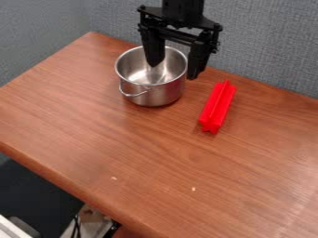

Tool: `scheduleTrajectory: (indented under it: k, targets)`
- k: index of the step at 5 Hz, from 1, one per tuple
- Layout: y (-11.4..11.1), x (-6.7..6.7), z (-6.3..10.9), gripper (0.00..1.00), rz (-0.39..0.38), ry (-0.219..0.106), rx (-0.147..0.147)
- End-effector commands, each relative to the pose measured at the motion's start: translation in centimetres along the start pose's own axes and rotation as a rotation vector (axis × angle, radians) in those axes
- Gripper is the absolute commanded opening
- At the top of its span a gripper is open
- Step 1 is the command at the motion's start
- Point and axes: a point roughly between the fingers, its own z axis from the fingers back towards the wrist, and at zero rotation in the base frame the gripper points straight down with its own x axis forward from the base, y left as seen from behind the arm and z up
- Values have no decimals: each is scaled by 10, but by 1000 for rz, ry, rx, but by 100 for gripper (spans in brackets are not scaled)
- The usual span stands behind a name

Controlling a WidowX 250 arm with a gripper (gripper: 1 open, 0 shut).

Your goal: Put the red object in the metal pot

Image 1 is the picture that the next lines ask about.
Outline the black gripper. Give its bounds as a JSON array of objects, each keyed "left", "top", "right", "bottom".
[{"left": 138, "top": 0, "right": 222, "bottom": 80}]

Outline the red star-shaped block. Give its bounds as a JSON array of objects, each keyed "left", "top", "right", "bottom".
[{"left": 199, "top": 80, "right": 237, "bottom": 134}]

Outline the white box at corner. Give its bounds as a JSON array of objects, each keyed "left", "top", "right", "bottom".
[{"left": 0, "top": 215, "right": 32, "bottom": 238}]

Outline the metal pot with handle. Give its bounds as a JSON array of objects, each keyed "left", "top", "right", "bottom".
[{"left": 115, "top": 46, "right": 187, "bottom": 107}]

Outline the black cable under table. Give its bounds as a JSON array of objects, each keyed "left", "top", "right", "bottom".
[{"left": 70, "top": 213, "right": 83, "bottom": 238}]

